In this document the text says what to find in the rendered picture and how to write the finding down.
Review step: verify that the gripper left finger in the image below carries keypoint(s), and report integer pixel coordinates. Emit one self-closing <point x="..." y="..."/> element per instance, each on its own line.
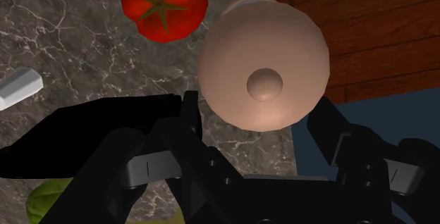
<point x="178" y="168"/>

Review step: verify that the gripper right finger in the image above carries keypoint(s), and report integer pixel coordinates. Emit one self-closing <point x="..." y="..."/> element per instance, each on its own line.
<point x="361" y="151"/>

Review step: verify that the green round vegetable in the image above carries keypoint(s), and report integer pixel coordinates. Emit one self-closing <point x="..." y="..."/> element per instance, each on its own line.
<point x="43" y="201"/>

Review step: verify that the red tomato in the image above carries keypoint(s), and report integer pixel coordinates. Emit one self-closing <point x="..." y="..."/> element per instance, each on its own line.
<point x="165" y="3"/>

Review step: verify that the white rectangular block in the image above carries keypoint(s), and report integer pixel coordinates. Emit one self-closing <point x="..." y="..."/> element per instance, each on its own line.
<point x="19" y="87"/>

